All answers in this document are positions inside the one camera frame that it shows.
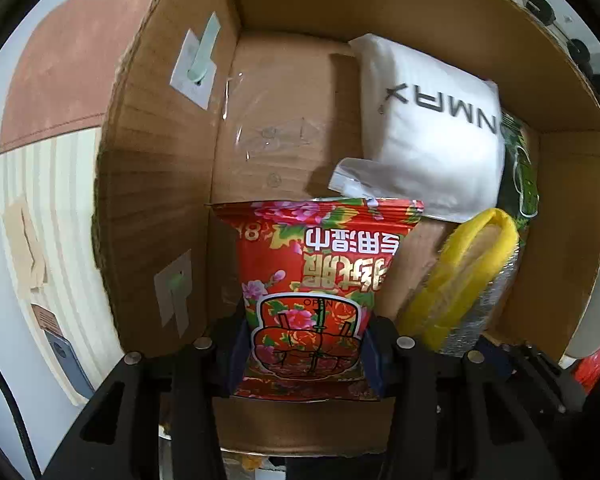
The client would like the pink fabric panel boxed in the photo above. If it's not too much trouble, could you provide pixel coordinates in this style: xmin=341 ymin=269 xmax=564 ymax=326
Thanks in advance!
xmin=0 ymin=0 xmax=177 ymax=154

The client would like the brown card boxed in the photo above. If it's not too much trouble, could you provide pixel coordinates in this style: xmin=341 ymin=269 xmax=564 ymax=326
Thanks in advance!
xmin=30 ymin=302 xmax=64 ymax=342

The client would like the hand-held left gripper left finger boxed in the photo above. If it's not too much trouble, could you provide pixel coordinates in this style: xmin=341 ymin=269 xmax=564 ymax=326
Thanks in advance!
xmin=45 ymin=317 xmax=249 ymax=480

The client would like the black cable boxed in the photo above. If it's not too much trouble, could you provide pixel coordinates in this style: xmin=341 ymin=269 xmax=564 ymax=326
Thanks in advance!
xmin=0 ymin=339 xmax=44 ymax=480

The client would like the yellow and silver padded pouch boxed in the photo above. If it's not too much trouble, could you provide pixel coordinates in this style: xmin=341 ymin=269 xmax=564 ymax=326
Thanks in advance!
xmin=396 ymin=207 xmax=522 ymax=357

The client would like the beige tape patch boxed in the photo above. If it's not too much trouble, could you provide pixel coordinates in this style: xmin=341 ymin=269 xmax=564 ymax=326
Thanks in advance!
xmin=2 ymin=197 xmax=48 ymax=291

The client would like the brown cardboard box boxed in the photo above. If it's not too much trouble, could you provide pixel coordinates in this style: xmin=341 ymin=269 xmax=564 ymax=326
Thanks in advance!
xmin=92 ymin=0 xmax=600 ymax=461

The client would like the blue phone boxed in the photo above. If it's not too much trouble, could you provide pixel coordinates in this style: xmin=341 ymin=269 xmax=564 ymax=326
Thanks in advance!
xmin=46 ymin=332 xmax=95 ymax=402

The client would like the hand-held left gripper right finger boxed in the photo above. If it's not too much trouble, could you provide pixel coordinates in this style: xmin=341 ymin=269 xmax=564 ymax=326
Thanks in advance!
xmin=364 ymin=315 xmax=557 ymax=480

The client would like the white label with green tape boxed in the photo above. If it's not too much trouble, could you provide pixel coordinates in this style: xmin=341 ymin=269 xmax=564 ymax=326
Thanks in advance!
xmin=171 ymin=11 xmax=222 ymax=110
xmin=153 ymin=249 xmax=194 ymax=338

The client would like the red floral snack packet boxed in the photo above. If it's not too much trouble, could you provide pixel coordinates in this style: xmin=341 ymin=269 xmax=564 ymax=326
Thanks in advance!
xmin=211 ymin=199 xmax=425 ymax=403

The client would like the small clear plastic packet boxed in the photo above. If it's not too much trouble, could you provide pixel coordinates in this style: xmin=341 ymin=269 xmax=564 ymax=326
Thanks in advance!
xmin=328 ymin=157 xmax=396 ymax=198

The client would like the green packet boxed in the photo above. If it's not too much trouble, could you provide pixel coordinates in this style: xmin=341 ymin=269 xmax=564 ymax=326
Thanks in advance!
xmin=497 ymin=110 xmax=541 ymax=233

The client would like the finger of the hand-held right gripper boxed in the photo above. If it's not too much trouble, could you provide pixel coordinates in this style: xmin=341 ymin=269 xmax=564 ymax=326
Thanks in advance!
xmin=500 ymin=343 xmax=587 ymax=414

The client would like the cream striped sheet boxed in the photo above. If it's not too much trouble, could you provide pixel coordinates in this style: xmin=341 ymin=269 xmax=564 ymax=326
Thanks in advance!
xmin=0 ymin=124 xmax=127 ymax=407

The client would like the white soft packet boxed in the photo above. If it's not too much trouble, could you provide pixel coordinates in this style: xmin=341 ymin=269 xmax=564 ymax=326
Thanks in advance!
xmin=349 ymin=33 xmax=507 ymax=224

